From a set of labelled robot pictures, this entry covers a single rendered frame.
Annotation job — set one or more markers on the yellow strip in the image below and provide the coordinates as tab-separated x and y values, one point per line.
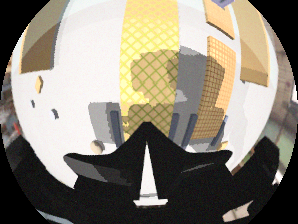
148	72

